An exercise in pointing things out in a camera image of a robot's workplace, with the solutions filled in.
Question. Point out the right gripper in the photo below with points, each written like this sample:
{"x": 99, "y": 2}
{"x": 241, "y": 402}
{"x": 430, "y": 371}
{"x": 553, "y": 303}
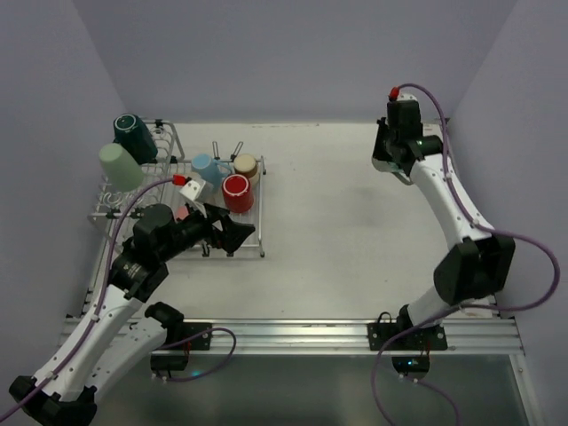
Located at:
{"x": 382, "y": 148}

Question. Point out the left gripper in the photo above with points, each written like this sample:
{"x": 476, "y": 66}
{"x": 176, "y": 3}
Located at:
{"x": 217, "y": 230}

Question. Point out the red mug black handle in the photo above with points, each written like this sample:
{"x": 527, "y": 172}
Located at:
{"x": 237, "y": 193}

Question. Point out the light blue mug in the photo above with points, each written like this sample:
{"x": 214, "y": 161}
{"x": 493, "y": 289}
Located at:
{"x": 211, "y": 170}

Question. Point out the pale green mug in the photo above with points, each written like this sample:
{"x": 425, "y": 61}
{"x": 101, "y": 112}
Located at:
{"x": 393, "y": 169}

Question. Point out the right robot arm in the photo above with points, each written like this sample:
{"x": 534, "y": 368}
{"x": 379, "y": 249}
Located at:
{"x": 478, "y": 261}

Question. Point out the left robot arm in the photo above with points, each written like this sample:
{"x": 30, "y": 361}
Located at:
{"x": 69, "y": 387}

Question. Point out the pink cup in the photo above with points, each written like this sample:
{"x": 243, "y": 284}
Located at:
{"x": 183, "y": 213}

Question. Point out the light green tumbler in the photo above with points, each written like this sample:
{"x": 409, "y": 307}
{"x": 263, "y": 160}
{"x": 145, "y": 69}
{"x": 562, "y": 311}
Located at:
{"x": 121, "y": 169}

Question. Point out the dark green mug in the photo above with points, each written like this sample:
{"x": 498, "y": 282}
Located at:
{"x": 131, "y": 133}

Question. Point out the left black controller box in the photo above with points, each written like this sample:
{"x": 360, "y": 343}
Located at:
{"x": 168, "y": 363}

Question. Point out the black controller box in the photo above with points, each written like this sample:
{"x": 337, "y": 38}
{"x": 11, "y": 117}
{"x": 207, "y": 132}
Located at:
{"x": 168, "y": 363}
{"x": 412, "y": 367}

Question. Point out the right black controller box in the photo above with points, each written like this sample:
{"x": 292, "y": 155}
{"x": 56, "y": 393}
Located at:
{"x": 412, "y": 367}

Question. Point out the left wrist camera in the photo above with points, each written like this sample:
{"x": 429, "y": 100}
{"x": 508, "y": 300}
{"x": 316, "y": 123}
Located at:
{"x": 196, "y": 193}

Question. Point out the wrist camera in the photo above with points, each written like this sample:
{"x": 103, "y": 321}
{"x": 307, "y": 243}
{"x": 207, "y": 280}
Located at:
{"x": 196, "y": 193}
{"x": 406, "y": 97}

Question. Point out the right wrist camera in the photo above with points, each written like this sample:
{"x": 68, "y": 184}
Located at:
{"x": 406, "y": 97}

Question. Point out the metal wire dish rack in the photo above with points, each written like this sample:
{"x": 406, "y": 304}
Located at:
{"x": 171, "y": 160}

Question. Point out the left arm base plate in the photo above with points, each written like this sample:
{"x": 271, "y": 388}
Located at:
{"x": 189, "y": 336}

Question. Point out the aluminium mounting rail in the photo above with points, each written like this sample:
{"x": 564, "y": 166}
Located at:
{"x": 330, "y": 337}

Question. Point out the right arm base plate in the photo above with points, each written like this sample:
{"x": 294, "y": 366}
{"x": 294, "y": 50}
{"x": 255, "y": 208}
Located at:
{"x": 425, "y": 339}

